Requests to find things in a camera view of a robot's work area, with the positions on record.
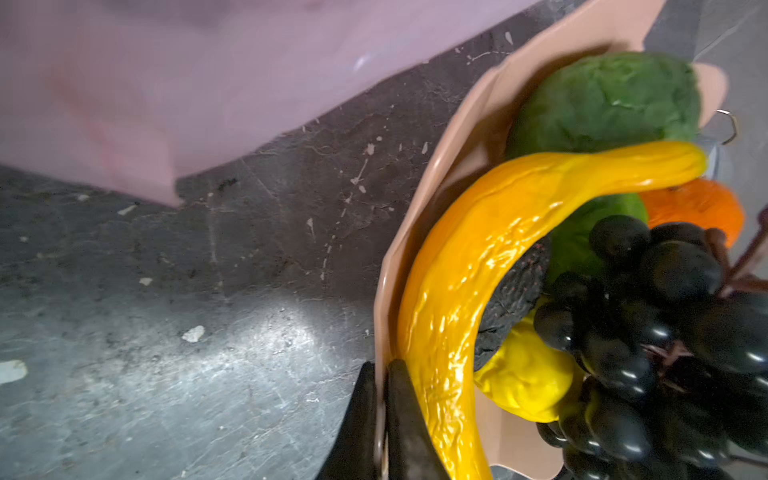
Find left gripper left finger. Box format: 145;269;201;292
316;362;377;480

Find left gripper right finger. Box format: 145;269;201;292
385;359;449;480

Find yellow fake lemon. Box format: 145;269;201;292
474;309;585;423

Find dark fake avocado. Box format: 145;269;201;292
474;236;551;371

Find yellow fake banana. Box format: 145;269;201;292
397;141;708;479

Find dark purple fake grapes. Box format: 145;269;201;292
534;215;767;479

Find orange fake fruit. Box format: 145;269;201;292
639;178;745;248

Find pink plastic bag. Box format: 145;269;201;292
1;1;526;206

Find dark green fake fruit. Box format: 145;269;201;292
505;52;701;160

